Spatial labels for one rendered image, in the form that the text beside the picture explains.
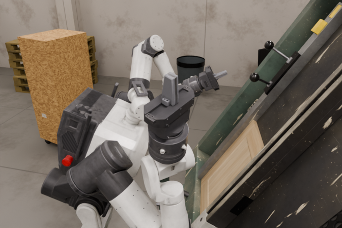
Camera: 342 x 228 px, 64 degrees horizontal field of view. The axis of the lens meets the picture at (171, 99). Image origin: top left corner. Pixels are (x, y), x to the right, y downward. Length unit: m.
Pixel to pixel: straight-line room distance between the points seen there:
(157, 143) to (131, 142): 0.33
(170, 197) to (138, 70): 0.65
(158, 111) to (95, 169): 0.33
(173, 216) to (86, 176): 0.26
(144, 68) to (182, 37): 3.66
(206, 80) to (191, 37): 3.53
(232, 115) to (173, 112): 1.00
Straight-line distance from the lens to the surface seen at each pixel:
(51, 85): 2.96
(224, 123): 1.52
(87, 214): 1.21
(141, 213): 0.82
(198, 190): 1.36
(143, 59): 1.22
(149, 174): 0.65
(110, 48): 5.32
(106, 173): 0.79
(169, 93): 0.51
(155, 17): 4.89
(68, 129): 0.97
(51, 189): 1.24
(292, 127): 0.87
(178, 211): 0.74
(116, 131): 0.91
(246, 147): 1.17
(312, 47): 1.18
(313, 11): 1.41
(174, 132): 0.56
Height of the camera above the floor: 1.81
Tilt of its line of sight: 25 degrees down
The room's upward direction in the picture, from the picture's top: straight up
